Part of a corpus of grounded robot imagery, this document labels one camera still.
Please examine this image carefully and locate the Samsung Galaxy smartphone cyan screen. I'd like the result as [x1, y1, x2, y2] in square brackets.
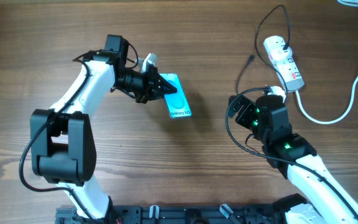
[160, 73, 192, 119]

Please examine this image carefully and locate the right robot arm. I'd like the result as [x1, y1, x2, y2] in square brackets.
[226, 95, 358, 223]

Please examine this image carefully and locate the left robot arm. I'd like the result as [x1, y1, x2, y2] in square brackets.
[19, 34, 178, 223]

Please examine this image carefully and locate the white charger plug adapter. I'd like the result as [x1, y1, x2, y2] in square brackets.
[268, 47, 292, 63]

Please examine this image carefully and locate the white power strip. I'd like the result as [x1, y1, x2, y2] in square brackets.
[264, 35, 305, 93]

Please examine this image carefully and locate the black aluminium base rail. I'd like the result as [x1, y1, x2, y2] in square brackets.
[55, 204, 283, 224]

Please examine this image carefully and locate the white power strip cord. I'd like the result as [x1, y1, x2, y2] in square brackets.
[295, 2, 358, 125]

